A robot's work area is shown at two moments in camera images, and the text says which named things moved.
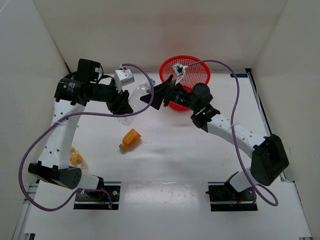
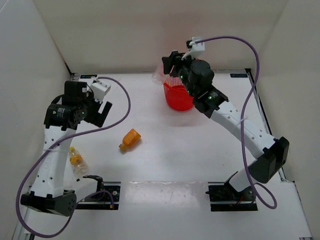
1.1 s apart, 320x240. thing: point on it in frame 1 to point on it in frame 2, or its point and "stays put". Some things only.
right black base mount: (225, 197) stays put
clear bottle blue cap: (136, 103) to (158, 75)
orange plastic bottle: (130, 140) stays put
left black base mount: (99, 200) stays put
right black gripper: (162, 92) to (174, 59)
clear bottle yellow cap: (76, 159) stays put
